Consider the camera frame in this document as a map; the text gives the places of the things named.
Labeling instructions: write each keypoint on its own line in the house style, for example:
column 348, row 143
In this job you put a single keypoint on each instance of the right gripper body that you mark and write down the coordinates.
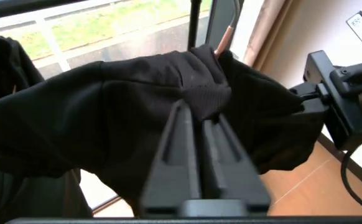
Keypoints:
column 339, row 102

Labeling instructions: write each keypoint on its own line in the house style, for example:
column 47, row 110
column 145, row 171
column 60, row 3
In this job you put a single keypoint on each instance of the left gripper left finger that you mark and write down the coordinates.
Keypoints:
column 173, row 177

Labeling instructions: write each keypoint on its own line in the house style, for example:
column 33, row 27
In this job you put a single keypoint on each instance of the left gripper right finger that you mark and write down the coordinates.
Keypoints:
column 234, row 180

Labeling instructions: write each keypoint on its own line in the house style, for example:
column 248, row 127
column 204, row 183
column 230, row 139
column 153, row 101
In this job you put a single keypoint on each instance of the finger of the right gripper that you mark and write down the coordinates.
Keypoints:
column 305, row 91

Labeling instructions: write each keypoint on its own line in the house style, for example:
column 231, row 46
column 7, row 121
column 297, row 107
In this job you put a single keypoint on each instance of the beige curtain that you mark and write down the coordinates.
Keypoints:
column 265, row 31

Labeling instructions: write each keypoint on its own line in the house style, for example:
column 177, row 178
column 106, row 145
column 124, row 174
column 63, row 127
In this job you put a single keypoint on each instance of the black clothes rack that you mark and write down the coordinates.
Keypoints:
column 194, row 21

